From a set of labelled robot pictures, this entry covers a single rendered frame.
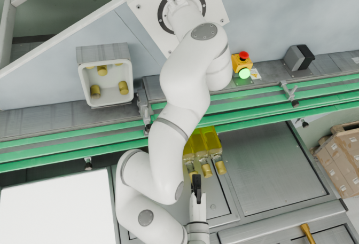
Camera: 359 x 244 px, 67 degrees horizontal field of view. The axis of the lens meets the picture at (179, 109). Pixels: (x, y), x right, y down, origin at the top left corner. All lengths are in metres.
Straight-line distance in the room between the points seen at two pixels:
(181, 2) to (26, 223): 0.94
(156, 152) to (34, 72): 0.66
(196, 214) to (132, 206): 0.34
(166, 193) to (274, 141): 0.96
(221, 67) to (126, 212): 0.40
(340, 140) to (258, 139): 3.46
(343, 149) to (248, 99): 3.69
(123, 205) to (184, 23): 0.49
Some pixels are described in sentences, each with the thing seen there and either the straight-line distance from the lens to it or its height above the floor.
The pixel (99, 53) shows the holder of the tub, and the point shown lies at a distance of 0.96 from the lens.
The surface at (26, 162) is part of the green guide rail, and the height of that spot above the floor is 0.95.
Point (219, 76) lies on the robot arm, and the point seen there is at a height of 1.12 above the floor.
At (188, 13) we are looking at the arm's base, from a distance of 0.80.
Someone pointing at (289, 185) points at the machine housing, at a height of 1.23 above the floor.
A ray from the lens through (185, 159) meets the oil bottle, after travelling 1.07.
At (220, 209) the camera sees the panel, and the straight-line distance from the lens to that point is 1.18.
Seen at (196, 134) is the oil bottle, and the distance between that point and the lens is 1.12.
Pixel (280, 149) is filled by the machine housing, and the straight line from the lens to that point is 1.44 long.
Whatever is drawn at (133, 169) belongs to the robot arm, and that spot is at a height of 1.26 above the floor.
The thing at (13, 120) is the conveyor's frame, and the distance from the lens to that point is 1.21.
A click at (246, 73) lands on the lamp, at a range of 1.15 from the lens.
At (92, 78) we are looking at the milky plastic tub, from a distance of 1.07.
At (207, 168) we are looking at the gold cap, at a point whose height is 1.14.
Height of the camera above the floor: 1.51
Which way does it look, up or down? 34 degrees down
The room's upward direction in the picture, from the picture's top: 162 degrees clockwise
